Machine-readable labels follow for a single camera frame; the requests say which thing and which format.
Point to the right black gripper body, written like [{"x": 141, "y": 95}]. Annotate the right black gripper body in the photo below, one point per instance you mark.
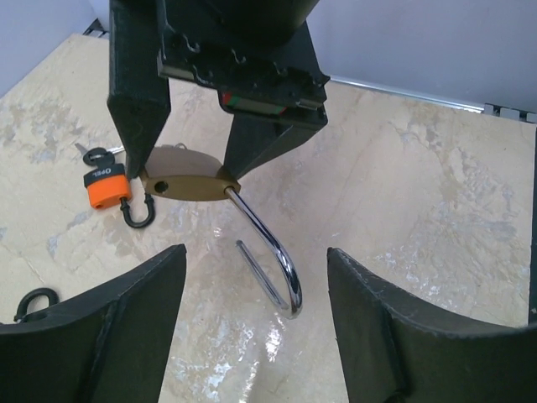
[{"x": 258, "y": 56}]

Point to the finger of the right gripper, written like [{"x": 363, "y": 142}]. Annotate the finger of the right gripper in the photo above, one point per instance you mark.
[
  {"x": 138, "y": 99},
  {"x": 253, "y": 142}
]

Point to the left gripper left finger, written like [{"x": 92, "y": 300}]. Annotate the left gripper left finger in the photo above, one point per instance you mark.
[{"x": 108, "y": 344}]

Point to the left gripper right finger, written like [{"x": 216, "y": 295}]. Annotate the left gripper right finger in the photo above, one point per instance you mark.
[{"x": 396, "y": 347}]

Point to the large brass padlock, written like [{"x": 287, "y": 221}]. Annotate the large brass padlock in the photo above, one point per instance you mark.
[{"x": 187, "y": 175}]

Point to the yellow black padlock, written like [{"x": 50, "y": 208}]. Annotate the yellow black padlock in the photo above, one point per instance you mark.
[{"x": 31, "y": 299}]

